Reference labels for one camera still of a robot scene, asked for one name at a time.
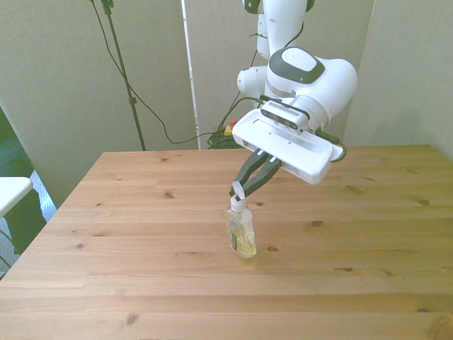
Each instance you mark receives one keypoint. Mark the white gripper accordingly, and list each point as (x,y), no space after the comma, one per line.
(301,156)

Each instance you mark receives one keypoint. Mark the clear hand sanitizer pump bottle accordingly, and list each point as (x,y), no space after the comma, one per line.
(240,233)

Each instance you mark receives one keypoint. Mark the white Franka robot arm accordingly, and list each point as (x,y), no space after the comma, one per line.
(332,85)

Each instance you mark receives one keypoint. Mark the yellow emergency stop box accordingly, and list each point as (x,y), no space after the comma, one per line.
(228,131)

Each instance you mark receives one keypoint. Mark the dark slim tripod pole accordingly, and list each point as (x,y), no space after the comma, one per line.
(122,67)

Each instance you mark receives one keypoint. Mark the white side table top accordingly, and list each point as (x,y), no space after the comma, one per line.
(12,191)

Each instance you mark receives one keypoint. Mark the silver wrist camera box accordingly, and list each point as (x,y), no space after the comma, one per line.
(283,113)

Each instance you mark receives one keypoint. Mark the white vertical wall strip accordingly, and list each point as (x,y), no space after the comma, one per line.
(193,88)

